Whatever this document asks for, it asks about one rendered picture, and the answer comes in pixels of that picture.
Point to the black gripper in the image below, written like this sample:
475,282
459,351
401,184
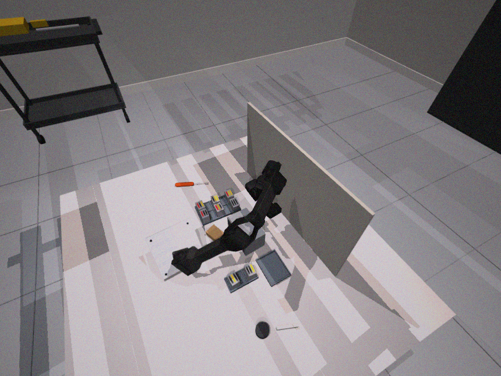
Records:
274,210

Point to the red-handled screwdriver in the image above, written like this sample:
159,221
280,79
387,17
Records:
184,184

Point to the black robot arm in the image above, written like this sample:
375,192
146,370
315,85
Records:
270,184

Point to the tan rectangular block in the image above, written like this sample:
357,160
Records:
214,232

